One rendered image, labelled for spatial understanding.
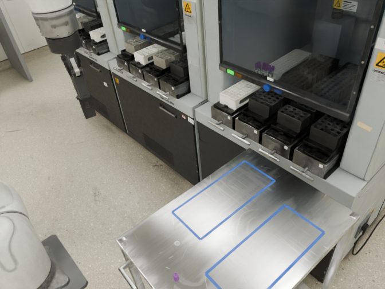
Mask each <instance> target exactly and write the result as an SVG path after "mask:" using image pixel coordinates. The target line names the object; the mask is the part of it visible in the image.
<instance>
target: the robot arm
mask: <svg viewBox="0 0 385 289"><path fill-rule="evenodd" d="M24 1H25V2H26V3H27V5H28V6H29V8H30V11H31V12H32V16H33V18H34V20H35V22H36V25H37V26H38V28H39V29H40V33H41V35H42V36H43V37H45V39H46V42H47V44H48V47H49V49H50V51H51V52H52V53H54V54H61V56H60V57H61V61H62V62H63V63H64V65H65V68H66V70H67V72H68V74H69V75H70V78H71V81H72V83H73V86H74V89H75V90H76V93H77V94H78V95H77V97H76V99H77V100H79V103H80V106H81V108H82V111H83V114H84V116H85V118H86V119H89V118H91V117H94V116H96V113H95V109H94V107H93V104H92V101H91V98H90V94H89V89H88V88H87V84H86V82H85V78H84V74H83V69H82V67H81V64H80V62H81V61H80V58H79V56H78V55H77V53H76V52H75V51H76V50H77V49H79V48H80V47H81V44H82V43H81V39H80V36H79V33H78V30H77V29H78V28H79V23H78V20H77V17H76V13H75V10H74V6H73V3H72V0H24ZM69 282H70V279H69V277H68V276H67V275H65V274H64V273H63V272H62V270H61V269H60V267H59V266H58V264H57V263H56V261H55V259H54V258H53V256H52V254H51V249H50V248H49V246H43V245H42V243H41V241H40V238H39V237H38V235H37V233H36V231H35V230H34V228H33V226H32V224H31V222H30V220H29V215H28V212H27V210H26V207H25V205H24V203H23V200H22V198H21V197H20V195H19V194H18V192H17V191H16V190H15V189H14V188H13V187H12V186H11V185H10V184H8V183H6V182H4V181H0V289H61V288H64V287H66V286H67V285H68V284H69Z"/></svg>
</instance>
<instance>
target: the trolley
mask: <svg viewBox="0 0 385 289"><path fill-rule="evenodd" d="M359 219H360V215H359V214H357V213H355V212H354V211H352V210H350V209H349V208H347V207H346V206H344V205H342V204H341V203H339V202H337V201H336V200H334V199H333V198H331V197H329V196H328V195H326V194H324V193H323V192H321V191H319V190H318V189H316V188H314V187H313V186H311V185H310V184H308V183H306V182H305V181H303V180H301V179H300V178H298V177H297V176H295V175H293V174H292V173H290V172H288V171H287V170H285V169H283V168H282V167H280V166H279V165H277V164H275V163H274V162H272V161H270V160H269V159H267V158H265V157H264V156H262V155H261V154H259V153H257V152H256V151H254V150H252V149H251V148H248V149H247V150H245V151H244V152H242V153H241V154H240V155H238V156H237V157H235V158H234V159H232V160H231V161H229V162H228V163H227V164H225V165H223V166H222V167H220V168H219V169H218V170H216V171H215V172H213V173H212V174H210V175H209V176H207V177H206V178H205V179H203V180H201V181H200V182H198V183H197V184H196V185H194V186H193V187H191V188H190V189H189V190H187V191H185V192H184V193H183V194H181V195H180V196H178V197H177V198H175V199H174V200H172V201H171V202H169V203H168V204H167V205H165V206H164V207H162V208H161V209H159V210H158V211H156V212H155V213H153V214H152V215H150V216H149V217H147V218H146V219H145V220H143V221H142V222H140V223H138V224H137V225H136V226H134V227H133V228H131V229H130V230H128V231H127V232H126V233H124V234H123V235H121V236H120V237H118V238H117V239H116V242H117V244H118V245H119V247H120V249H121V252H122V254H123V257H124V259H125V263H124V264H123V265H122V266H120V267H119V268H118V270H119V271H120V273H121V274H122V276H123V277H124V279H125V280H126V281H127V283H128V284H129V285H130V287H131V288H132V289H145V286H144V284H143V281H142V278H141V276H140V274H141V275H142V277H143V278H144V279H145V280H146V282H147V283H148V284H149V285H150V287H151V288H152V289H310V288H309V287H308V286H307V285H305V284H304V283H303V282H302V280H303V279H304V278H305V277H306V276H307V275H308V274H309V273H310V272H311V270H313V269H314V268H315V266H316V265H317V264H318V263H319V262H320V261H321V260H322V259H323V258H324V257H325V255H326V254H327V253H328V252H329V251H330V250H331V249H332V248H333V247H334V246H335V245H336V244H337V243H338V244H337V247H336V250H335V253H334V255H333V258H332V261H331V263H330V266H329V269H328V272H327V275H326V277H325V280H324V283H323V286H322V288H321V289H331V286H332V283H333V281H334V278H335V276H336V273H337V270H338V269H339V266H340V263H341V261H342V258H343V256H344V253H345V250H346V249H347V246H348V243H349V241H350V238H351V236H352V233H353V230H354V229H355V226H356V223H357V222H358V220H359ZM126 268H128V269H129V271H130V274H131V276H132V279H133V281H134V283H133V281H132V280H131V279H130V277H129V276H128V275H127V273H126V272H125V269H126ZM174 273H178V275H179V280H178V281H177V282H176V281H174V277H173V274H174Z"/></svg>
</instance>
